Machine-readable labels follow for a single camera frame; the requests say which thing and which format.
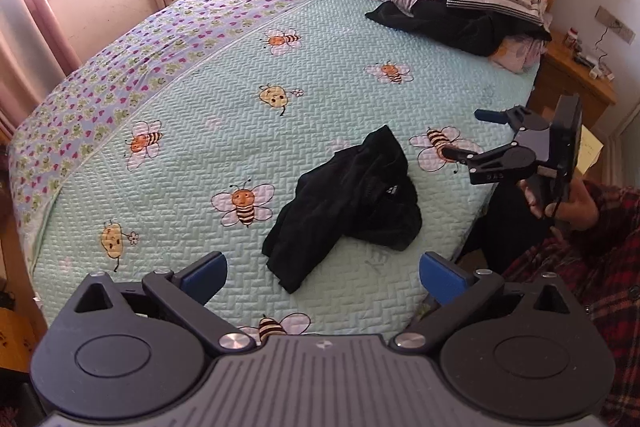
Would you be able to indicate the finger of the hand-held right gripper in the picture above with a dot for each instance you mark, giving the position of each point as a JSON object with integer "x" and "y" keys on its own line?
{"x": 492, "y": 116}
{"x": 462, "y": 154}

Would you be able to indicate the person's plaid shirt torso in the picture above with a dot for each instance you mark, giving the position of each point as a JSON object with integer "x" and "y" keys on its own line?
{"x": 600, "y": 297}

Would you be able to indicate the black pants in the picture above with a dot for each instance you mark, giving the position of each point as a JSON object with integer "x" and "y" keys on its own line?
{"x": 340, "y": 207}

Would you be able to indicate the person's right forearm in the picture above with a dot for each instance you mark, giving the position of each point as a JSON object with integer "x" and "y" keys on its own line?
{"x": 617, "y": 212}

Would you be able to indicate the person's legs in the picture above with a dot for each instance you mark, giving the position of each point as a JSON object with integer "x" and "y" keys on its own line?
{"x": 500, "y": 227}

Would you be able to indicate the bee printed quilted bedspread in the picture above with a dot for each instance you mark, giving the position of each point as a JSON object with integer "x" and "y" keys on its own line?
{"x": 200, "y": 107}

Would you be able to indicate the wooden nightstand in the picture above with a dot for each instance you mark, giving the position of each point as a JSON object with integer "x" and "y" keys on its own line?
{"x": 560, "y": 77}

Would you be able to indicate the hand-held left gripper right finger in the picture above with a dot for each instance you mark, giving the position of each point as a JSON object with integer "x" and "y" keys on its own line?
{"x": 442, "y": 274}

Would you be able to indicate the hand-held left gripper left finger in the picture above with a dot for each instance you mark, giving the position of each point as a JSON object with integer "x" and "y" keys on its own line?
{"x": 205, "y": 274}

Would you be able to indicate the wall socket panel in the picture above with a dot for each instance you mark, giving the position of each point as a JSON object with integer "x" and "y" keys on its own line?
{"x": 617, "y": 24}

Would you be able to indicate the person's right hand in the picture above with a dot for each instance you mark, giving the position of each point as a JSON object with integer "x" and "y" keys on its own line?
{"x": 582, "y": 207}

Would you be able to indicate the white charger plug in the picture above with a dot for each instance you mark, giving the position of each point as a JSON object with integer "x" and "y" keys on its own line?
{"x": 597, "y": 69}

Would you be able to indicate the small bottle with red cap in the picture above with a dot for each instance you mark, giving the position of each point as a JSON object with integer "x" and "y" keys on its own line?
{"x": 571, "y": 39}

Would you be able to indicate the pink floral pillow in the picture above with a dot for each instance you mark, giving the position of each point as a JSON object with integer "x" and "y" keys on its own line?
{"x": 515, "y": 52}

